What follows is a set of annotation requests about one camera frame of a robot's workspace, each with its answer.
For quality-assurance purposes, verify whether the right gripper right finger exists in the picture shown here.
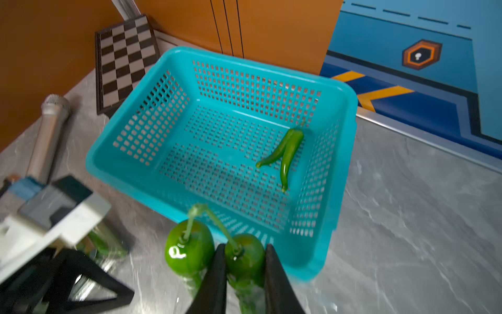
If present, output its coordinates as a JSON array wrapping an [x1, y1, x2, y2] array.
[[264, 244, 305, 314]]

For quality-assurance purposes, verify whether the black white checkerboard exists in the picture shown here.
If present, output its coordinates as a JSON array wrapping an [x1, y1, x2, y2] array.
[[95, 14, 160, 118]]

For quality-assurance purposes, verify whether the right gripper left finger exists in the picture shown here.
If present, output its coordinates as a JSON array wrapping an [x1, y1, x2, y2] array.
[[186, 244, 227, 314]]

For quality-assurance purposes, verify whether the left aluminium frame post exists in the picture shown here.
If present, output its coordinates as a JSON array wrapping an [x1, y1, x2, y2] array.
[[112, 0, 141, 20]]

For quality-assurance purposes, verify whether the teal plastic basket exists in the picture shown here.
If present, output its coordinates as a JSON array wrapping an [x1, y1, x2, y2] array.
[[86, 47, 358, 281]]

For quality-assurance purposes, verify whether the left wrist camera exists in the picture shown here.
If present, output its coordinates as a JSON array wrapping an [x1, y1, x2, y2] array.
[[1, 175, 111, 281]]

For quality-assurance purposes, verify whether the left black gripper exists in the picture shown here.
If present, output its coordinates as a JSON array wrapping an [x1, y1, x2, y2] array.
[[1, 247, 135, 313]]

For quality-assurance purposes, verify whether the green pepper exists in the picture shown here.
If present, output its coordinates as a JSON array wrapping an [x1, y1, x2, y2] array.
[[280, 128, 305, 192], [165, 217, 215, 298], [188, 204, 265, 313], [256, 125, 303, 168]]

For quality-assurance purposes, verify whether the clear pepper container left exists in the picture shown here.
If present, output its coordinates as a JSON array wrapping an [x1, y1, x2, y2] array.
[[70, 221, 129, 301]]

